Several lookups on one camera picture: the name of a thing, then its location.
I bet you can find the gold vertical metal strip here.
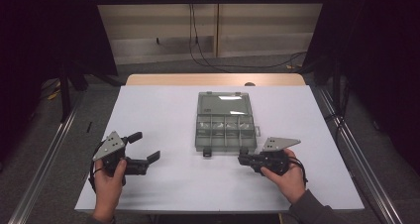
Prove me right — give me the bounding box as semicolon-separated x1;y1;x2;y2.
213;0;222;58

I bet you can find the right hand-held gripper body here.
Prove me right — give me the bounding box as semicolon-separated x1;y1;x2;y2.
252;137;301;177

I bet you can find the person's right hand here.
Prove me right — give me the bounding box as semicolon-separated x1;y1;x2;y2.
261;148;308;204

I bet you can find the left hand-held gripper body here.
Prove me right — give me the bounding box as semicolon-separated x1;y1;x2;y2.
92;130;151;177

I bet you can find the black horizontal frame bar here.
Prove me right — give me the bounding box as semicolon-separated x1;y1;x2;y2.
93;0;329;6

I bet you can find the black curtain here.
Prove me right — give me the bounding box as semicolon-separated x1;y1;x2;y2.
0;0;119;166
301;0;420;175

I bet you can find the person's left hand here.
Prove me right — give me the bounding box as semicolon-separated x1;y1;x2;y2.
93;159;128;218

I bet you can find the black stand post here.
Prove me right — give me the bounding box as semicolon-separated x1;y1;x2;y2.
58;63;73;123
331;58;343;117

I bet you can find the smoky clear plastic compartment box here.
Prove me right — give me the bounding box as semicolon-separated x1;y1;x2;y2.
194;90;262;159

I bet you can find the aluminium frame rail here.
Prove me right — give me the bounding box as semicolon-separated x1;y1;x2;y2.
316;84;404;224
8;91;85;224

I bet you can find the white table cover sheet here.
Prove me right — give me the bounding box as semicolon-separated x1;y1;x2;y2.
74;84;366;214

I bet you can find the black wall cable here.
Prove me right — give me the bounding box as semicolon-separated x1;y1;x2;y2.
191;4;309;69
187;4;231;74

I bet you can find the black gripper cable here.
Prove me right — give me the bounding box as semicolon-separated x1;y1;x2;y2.
87;143;104;194
287;156;309;186

